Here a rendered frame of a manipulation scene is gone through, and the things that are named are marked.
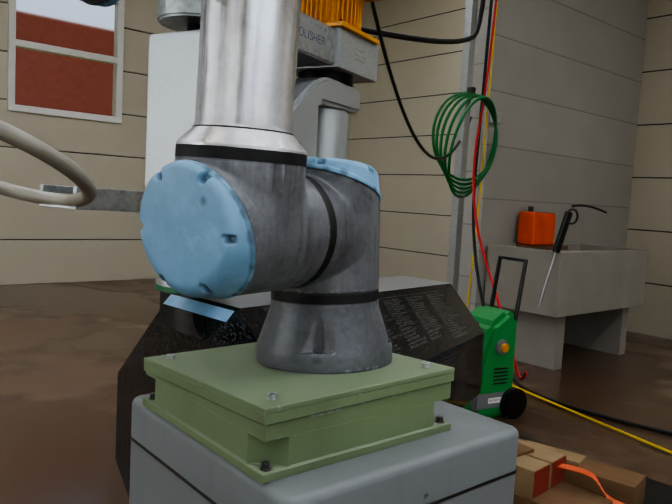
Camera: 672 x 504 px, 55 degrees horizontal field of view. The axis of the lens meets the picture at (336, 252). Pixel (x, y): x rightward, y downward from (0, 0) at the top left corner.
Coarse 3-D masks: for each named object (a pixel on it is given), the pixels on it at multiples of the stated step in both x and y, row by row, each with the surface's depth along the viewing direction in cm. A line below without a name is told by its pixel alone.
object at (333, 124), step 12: (324, 108) 228; (324, 120) 228; (336, 120) 229; (348, 120) 234; (324, 132) 228; (336, 132) 230; (348, 132) 236; (324, 144) 228; (336, 144) 230; (324, 156) 229; (336, 156) 231
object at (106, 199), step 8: (40, 184) 145; (56, 192) 148; (64, 192) 150; (72, 192) 152; (104, 192) 146; (112, 192) 148; (120, 192) 150; (128, 192) 152; (136, 192) 154; (96, 200) 144; (104, 200) 146; (112, 200) 148; (120, 200) 150; (128, 200) 152; (136, 200) 155; (72, 208) 140; (80, 208) 141; (88, 208) 143; (96, 208) 145; (104, 208) 147; (112, 208) 149; (120, 208) 151; (128, 208) 153; (136, 208) 155
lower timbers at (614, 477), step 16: (592, 464) 265; (608, 464) 266; (576, 480) 259; (592, 480) 255; (608, 480) 251; (624, 480) 251; (640, 480) 252; (544, 496) 229; (560, 496) 230; (576, 496) 230; (592, 496) 231; (624, 496) 248; (640, 496) 253
